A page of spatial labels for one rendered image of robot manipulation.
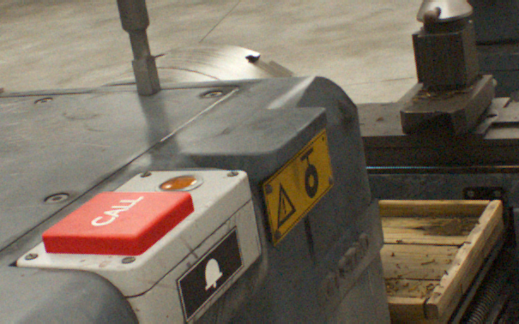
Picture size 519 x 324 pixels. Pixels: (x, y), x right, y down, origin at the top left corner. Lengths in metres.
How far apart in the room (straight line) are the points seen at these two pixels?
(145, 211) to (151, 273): 0.04
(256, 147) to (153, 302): 0.17
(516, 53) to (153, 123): 1.37
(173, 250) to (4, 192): 0.17
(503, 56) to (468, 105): 0.57
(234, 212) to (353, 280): 0.25
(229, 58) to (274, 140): 0.37
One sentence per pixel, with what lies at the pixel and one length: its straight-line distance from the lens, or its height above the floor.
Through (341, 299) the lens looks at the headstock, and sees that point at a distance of 0.84.
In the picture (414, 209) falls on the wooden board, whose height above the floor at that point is 0.90.
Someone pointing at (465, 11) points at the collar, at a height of 1.13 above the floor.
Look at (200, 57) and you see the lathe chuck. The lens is 1.06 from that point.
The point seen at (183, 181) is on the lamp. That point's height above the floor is 1.26.
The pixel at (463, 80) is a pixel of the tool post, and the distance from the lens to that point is 1.59.
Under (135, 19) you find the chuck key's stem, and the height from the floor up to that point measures 1.32.
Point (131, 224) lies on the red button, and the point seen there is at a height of 1.27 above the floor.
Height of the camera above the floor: 1.46
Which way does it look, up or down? 18 degrees down
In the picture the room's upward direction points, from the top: 10 degrees counter-clockwise
